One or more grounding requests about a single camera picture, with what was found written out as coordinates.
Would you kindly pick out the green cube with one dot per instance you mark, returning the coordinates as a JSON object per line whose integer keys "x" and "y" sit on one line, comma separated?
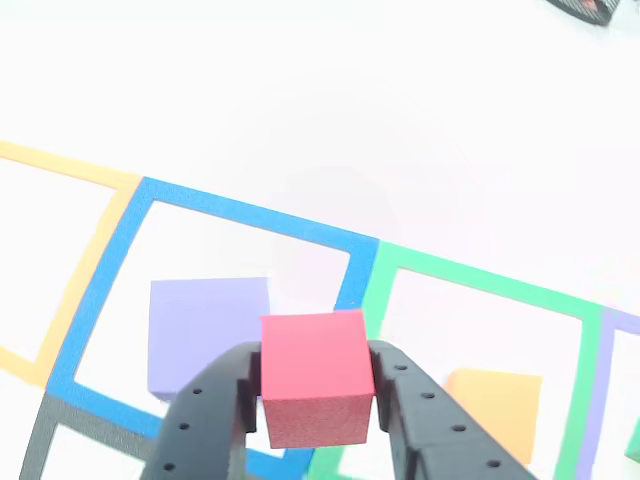
{"x": 634, "y": 452}

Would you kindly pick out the green square frame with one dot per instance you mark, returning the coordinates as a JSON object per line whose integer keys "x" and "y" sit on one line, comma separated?
{"x": 475, "y": 277}

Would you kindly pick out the orange square block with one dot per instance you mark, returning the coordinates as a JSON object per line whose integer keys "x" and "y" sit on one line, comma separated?
{"x": 500, "y": 410}

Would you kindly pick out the black mesh bin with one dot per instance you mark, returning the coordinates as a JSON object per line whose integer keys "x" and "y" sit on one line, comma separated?
{"x": 590, "y": 9}

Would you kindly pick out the orange square frame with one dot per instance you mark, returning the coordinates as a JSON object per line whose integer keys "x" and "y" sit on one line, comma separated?
{"x": 90, "y": 260}

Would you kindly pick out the small red cube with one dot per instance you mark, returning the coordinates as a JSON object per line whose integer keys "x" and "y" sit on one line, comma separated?
{"x": 315, "y": 360}

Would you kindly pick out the blue square frame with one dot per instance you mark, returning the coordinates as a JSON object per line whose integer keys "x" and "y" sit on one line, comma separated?
{"x": 250, "y": 215}

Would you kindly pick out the purple square frame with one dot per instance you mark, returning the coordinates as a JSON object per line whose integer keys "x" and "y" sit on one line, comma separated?
{"x": 600, "y": 390}

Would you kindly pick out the purple square block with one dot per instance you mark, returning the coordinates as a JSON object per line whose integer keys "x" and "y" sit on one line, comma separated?
{"x": 200, "y": 325}

